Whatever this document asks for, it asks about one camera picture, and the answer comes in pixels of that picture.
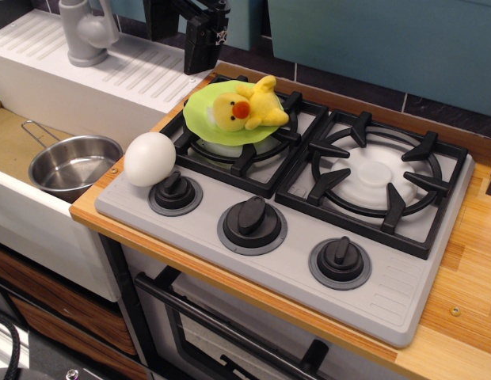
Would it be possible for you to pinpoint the black left stove knob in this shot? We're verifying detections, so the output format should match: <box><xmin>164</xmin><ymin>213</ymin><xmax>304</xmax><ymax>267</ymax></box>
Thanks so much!
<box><xmin>148</xmin><ymin>170</ymin><xmax>203</xmax><ymax>217</ymax></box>

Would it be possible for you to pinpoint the black right burner grate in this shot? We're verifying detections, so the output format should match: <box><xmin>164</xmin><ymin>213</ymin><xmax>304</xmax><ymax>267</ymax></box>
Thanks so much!
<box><xmin>276</xmin><ymin>112</ymin><xmax>473</xmax><ymax>259</ymax></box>

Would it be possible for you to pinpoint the toy oven door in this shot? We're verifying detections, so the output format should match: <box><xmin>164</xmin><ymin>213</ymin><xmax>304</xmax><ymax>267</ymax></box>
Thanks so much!
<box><xmin>132</xmin><ymin>266</ymin><xmax>401</xmax><ymax>379</ymax></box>

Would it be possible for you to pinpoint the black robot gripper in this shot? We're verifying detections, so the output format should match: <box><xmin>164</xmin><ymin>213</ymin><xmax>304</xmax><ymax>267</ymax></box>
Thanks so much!
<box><xmin>143</xmin><ymin>0</ymin><xmax>231</xmax><ymax>75</ymax></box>

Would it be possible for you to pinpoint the grey toy stove top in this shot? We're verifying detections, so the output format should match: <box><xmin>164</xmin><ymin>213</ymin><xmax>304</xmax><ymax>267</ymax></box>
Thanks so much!
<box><xmin>95</xmin><ymin>75</ymin><xmax>474</xmax><ymax>347</ymax></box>

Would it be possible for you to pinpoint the black braided cable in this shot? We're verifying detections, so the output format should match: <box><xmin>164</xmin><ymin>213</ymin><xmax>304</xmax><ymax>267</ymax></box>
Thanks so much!
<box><xmin>0</xmin><ymin>314</ymin><xmax>22</xmax><ymax>380</ymax></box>

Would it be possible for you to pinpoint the black middle stove knob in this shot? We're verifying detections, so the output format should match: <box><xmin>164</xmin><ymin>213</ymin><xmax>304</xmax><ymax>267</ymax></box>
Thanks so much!
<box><xmin>217</xmin><ymin>196</ymin><xmax>287</xmax><ymax>256</ymax></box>

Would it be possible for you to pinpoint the black oven door handle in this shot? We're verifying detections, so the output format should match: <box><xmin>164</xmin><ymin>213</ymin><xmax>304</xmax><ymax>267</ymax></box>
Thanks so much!
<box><xmin>134</xmin><ymin>272</ymin><xmax>329</xmax><ymax>379</ymax></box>

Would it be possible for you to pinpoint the light green plastic plate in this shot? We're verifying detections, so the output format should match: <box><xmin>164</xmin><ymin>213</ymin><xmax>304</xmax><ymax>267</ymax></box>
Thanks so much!
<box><xmin>183</xmin><ymin>80</ymin><xmax>280</xmax><ymax>146</ymax></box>

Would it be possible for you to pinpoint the grey toy faucet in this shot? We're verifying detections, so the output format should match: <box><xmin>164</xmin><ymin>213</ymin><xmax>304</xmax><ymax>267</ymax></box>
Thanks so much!
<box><xmin>59</xmin><ymin>0</ymin><xmax>120</xmax><ymax>67</ymax></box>

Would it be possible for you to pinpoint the black right stove knob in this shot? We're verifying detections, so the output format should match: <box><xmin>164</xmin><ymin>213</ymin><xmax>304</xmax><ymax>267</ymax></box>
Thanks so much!
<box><xmin>309</xmin><ymin>237</ymin><xmax>372</xmax><ymax>291</ymax></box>

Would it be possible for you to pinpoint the yellow stuffed duck toy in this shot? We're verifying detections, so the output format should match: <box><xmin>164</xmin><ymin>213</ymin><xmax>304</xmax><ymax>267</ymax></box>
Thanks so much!
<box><xmin>212</xmin><ymin>75</ymin><xmax>289</xmax><ymax>132</ymax></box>

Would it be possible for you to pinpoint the white toy sink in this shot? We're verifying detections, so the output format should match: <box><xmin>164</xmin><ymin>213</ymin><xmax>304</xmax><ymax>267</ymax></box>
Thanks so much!
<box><xmin>0</xmin><ymin>10</ymin><xmax>205</xmax><ymax>302</ymax></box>

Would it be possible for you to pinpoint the stainless steel pot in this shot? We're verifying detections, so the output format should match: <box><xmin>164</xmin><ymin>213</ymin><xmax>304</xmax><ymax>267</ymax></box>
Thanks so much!
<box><xmin>21</xmin><ymin>120</ymin><xmax>123</xmax><ymax>203</ymax></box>

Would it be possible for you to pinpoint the white egg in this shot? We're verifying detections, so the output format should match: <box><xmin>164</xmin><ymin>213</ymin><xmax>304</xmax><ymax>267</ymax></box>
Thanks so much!
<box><xmin>124</xmin><ymin>132</ymin><xmax>176</xmax><ymax>187</ymax></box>

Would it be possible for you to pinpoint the wooden drawer front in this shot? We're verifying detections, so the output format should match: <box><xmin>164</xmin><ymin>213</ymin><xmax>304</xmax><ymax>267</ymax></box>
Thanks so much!
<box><xmin>0</xmin><ymin>244</ymin><xmax>137</xmax><ymax>356</ymax></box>

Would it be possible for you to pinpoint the black stove knob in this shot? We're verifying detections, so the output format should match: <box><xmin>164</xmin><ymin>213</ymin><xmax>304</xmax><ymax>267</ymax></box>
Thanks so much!
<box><xmin>148</xmin><ymin>170</ymin><xmax>203</xmax><ymax>217</ymax></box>
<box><xmin>309</xmin><ymin>237</ymin><xmax>372</xmax><ymax>291</ymax></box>
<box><xmin>217</xmin><ymin>196</ymin><xmax>287</xmax><ymax>256</ymax></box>

